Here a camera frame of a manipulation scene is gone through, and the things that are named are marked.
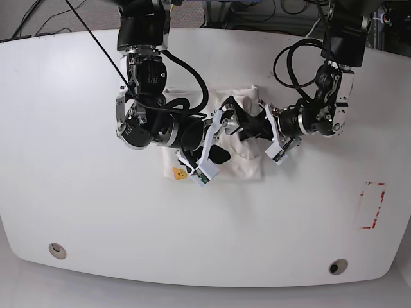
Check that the white printed t-shirt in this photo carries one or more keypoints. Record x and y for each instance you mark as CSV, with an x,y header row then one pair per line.
x,y
246,158

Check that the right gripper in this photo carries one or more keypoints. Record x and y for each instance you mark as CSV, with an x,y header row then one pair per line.
x,y
196,137

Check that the table cable grommet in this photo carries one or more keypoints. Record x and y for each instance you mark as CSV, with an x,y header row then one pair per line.
x,y
338,266
57,251

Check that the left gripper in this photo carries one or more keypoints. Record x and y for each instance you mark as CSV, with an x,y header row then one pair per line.
x,y
286,133

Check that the left table cable grommet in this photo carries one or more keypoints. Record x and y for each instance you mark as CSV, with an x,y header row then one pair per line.
x,y
57,251

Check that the right table cable grommet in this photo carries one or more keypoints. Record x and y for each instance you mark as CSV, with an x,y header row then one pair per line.
x,y
338,266

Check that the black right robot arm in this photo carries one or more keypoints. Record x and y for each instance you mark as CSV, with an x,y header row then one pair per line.
x,y
145,111

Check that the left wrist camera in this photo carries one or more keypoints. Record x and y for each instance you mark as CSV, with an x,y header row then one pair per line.
x,y
276,153

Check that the red tape rectangle marking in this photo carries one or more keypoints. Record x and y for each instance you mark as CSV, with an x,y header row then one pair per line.
x,y
371,200

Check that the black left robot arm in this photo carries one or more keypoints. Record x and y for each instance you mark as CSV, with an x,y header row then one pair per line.
x,y
324,100

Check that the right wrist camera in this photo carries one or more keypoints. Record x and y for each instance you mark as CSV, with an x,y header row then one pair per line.
x,y
205,174

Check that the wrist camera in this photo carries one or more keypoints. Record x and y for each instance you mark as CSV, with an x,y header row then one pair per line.
x,y
276,153
205,174

